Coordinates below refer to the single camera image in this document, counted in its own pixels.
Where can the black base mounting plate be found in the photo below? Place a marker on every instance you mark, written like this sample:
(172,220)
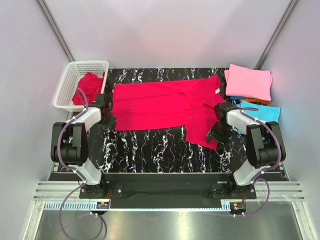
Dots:
(166,203)

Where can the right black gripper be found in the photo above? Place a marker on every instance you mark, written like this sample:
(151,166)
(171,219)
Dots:
(220,140)

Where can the white plastic basket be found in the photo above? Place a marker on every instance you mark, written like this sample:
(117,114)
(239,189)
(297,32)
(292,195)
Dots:
(70,78)

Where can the crimson t shirt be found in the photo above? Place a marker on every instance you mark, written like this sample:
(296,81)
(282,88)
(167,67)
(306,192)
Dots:
(91,85)
(169,104)

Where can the folded cyan t shirt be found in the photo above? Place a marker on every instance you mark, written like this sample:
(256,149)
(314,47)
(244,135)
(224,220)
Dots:
(264,113)

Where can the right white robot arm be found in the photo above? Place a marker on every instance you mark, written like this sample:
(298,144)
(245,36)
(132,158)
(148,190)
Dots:
(263,144)

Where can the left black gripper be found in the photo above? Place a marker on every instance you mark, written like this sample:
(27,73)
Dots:
(112,119)

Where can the folded orange t shirt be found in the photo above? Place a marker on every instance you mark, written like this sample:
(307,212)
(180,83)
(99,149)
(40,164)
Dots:
(256,101)

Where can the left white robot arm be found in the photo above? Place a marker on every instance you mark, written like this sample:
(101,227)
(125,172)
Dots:
(70,148)

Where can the aluminium frame rail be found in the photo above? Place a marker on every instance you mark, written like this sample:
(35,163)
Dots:
(274,190)

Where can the folded pink t shirt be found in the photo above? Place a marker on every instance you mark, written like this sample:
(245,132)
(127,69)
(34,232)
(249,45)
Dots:
(248,83)

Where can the folded blue t shirt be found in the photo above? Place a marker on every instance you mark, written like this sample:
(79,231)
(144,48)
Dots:
(235,98)

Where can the crimson t shirt in basket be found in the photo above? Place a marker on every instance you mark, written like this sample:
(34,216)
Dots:
(91,85)

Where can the black marble pattern mat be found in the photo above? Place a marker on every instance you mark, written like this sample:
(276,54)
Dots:
(161,150)

